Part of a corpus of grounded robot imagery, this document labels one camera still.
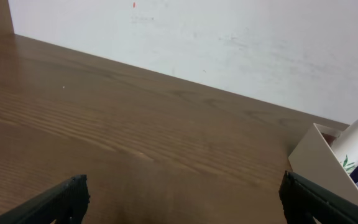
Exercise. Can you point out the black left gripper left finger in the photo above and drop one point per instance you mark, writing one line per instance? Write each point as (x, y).
(66, 202)

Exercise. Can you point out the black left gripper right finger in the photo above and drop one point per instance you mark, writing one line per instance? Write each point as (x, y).
(306, 202)

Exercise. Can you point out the white box pink interior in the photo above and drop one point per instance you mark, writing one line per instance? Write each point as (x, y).
(314, 160)

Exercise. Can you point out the white cream shampoo tube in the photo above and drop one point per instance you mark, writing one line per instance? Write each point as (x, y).
(345, 148)

